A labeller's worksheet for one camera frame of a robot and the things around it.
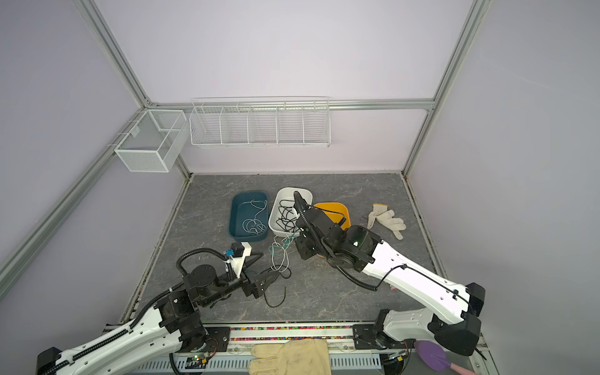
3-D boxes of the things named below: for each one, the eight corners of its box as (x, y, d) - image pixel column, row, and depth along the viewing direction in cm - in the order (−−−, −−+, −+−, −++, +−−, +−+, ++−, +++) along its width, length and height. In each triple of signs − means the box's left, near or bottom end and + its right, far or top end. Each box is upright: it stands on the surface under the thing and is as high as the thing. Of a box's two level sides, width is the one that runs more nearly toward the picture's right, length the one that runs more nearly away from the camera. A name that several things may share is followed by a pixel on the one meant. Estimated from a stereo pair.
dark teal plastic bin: (225, 241, 99) (221, 235, 95) (236, 197, 114) (233, 191, 110) (267, 240, 99) (265, 234, 95) (272, 197, 114) (271, 190, 110)
